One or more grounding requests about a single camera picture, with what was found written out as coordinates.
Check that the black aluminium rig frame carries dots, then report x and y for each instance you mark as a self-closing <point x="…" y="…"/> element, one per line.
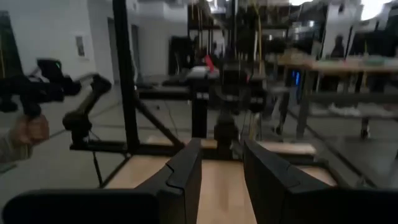
<point x="126" y="77"/>

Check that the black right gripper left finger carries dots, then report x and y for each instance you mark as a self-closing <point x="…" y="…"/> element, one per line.
<point x="183" y="193"/>

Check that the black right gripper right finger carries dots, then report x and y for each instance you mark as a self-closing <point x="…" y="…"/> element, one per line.
<point x="286" y="196"/>

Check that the wooden background workbench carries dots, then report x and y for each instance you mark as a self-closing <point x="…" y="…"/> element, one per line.
<point x="342" y="66"/>

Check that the black computer blue light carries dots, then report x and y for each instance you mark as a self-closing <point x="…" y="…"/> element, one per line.
<point x="295" y="81"/>

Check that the person's hand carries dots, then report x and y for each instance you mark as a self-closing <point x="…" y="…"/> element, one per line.
<point x="29" y="130"/>

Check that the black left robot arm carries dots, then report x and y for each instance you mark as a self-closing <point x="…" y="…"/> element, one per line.
<point x="228" y="93"/>

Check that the black background rack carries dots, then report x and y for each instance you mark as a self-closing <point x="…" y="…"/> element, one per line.
<point x="242" y="34"/>

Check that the wall-mounted notice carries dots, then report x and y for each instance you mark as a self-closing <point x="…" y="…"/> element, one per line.
<point x="80" y="46"/>

